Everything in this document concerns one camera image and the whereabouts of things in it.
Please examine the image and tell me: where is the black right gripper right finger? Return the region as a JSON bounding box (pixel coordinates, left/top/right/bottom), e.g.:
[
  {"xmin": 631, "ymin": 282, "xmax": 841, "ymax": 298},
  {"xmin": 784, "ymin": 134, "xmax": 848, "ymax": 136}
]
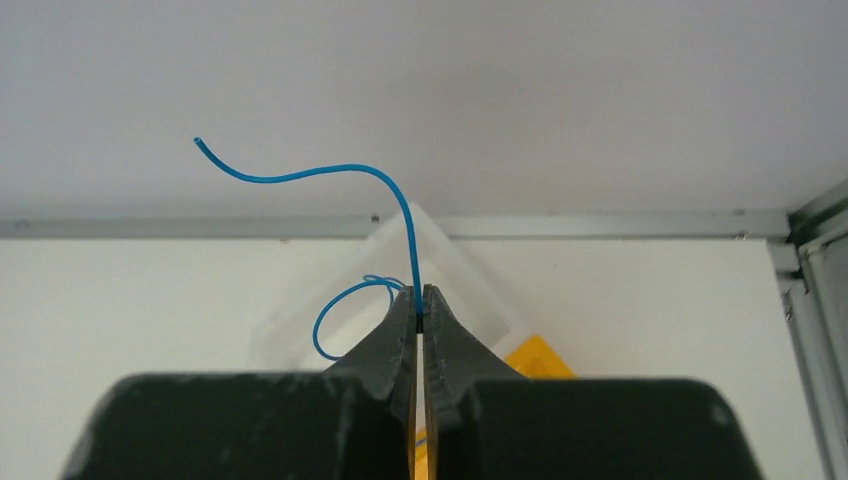
[{"xmin": 422, "ymin": 285, "xmax": 762, "ymax": 479}]

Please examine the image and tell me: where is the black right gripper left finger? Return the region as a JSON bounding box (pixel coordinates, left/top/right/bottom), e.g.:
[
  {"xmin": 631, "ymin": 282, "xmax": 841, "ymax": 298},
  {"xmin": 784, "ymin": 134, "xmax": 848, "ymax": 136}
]
[{"xmin": 61, "ymin": 288, "xmax": 417, "ymax": 479}]

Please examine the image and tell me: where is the blue cable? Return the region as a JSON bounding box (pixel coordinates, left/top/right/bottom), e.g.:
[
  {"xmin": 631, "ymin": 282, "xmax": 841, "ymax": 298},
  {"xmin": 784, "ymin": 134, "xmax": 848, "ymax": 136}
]
[{"xmin": 193, "ymin": 137, "xmax": 425, "ymax": 362}]

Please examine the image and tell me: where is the yellow plastic bin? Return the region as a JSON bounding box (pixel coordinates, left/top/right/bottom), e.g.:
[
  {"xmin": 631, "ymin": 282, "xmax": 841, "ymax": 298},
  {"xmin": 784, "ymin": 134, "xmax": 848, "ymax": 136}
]
[{"xmin": 412, "ymin": 335, "xmax": 576, "ymax": 480}]

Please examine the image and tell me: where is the clear plastic bin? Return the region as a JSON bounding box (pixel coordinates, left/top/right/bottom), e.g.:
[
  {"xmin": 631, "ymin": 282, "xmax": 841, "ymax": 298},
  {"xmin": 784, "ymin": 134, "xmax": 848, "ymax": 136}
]
[{"xmin": 249, "ymin": 205, "xmax": 532, "ymax": 370}]

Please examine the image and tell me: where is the aluminium frame rail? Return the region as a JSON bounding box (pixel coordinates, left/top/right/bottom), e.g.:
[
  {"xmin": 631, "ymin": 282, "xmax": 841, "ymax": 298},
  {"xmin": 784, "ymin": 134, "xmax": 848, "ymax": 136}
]
[{"xmin": 1, "ymin": 210, "xmax": 791, "ymax": 241}]

